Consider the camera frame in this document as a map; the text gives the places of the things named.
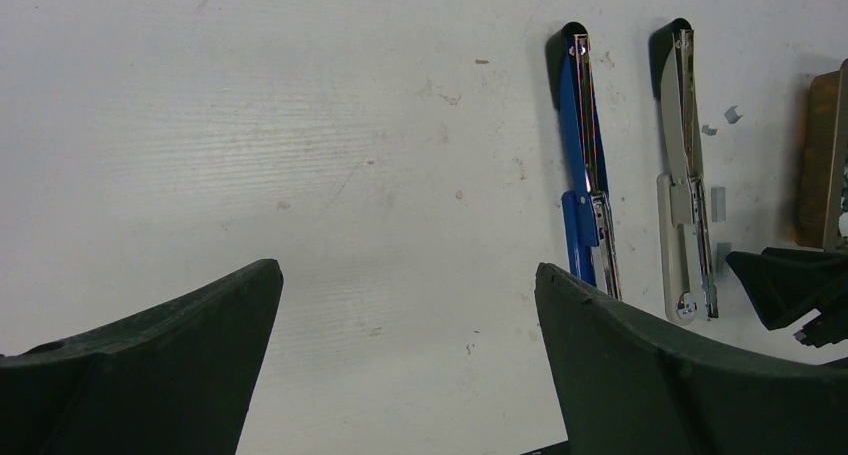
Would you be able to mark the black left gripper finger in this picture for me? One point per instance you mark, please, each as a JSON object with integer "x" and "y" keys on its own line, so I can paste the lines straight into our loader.
{"x": 176, "y": 378}
{"x": 628, "y": 382}
{"x": 785, "y": 284}

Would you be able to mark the grey staple strip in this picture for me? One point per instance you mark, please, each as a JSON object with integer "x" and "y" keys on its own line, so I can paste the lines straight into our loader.
{"x": 722, "y": 249}
{"x": 718, "y": 204}

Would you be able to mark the brown wooden tray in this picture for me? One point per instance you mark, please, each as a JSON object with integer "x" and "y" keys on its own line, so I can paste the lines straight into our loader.
{"x": 822, "y": 178}

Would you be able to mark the small grey staple piece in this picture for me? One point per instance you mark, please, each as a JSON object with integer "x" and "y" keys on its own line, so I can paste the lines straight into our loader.
{"x": 731, "y": 115}

